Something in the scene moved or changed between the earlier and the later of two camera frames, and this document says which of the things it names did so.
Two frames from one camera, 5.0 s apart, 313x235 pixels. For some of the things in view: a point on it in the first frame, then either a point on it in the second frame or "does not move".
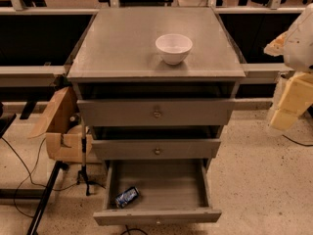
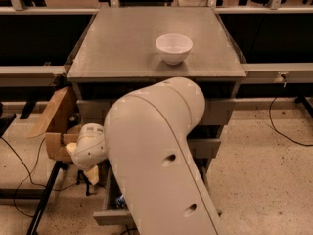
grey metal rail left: [41, 76] does not move
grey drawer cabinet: [156, 85] does not move
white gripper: [300, 46] -> [87, 152]
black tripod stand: [83, 175] does not move
